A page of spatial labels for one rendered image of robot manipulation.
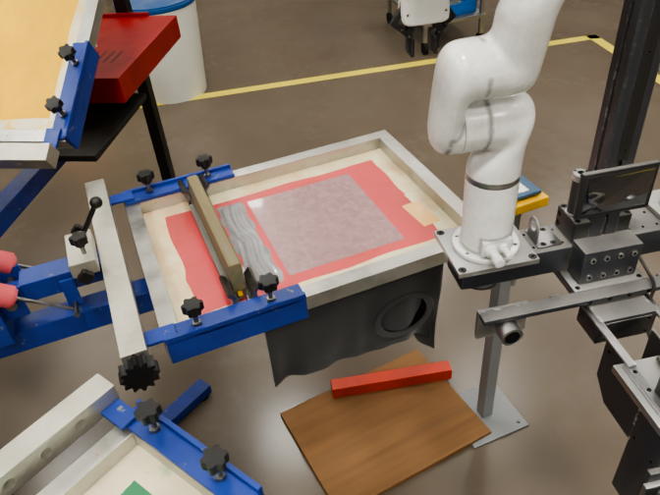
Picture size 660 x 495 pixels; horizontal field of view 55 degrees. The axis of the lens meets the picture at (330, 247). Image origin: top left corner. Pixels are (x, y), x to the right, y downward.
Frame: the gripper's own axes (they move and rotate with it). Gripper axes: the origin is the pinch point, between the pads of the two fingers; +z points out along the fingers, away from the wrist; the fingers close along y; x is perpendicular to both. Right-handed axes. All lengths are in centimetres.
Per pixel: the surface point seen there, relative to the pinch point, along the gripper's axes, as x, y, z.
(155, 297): -20, -67, 40
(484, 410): -2, 25, 133
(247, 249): -5, -45, 42
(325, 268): -17, -28, 43
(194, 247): 0, -58, 43
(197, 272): -10, -58, 43
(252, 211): 11, -42, 43
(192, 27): 311, -57, 89
